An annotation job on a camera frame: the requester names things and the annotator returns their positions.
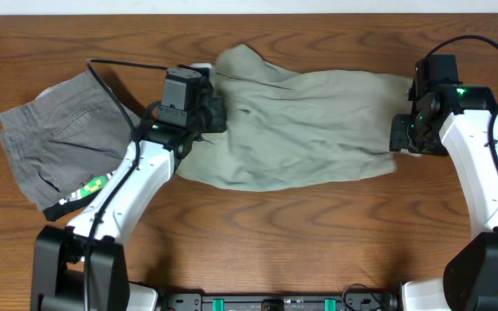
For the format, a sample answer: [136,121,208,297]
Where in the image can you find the khaki green shorts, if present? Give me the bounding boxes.
[177,45,412,192]

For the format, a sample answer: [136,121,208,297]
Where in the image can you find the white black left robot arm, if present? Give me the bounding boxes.
[30,63,227,310]

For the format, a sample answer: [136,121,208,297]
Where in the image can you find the black patterned folded garment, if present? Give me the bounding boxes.
[42,171,115,222]

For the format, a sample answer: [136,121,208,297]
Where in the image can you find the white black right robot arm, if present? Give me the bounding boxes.
[389,79,498,310]

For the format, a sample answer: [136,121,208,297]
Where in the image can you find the folded grey shorts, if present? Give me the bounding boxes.
[0,72,139,211]

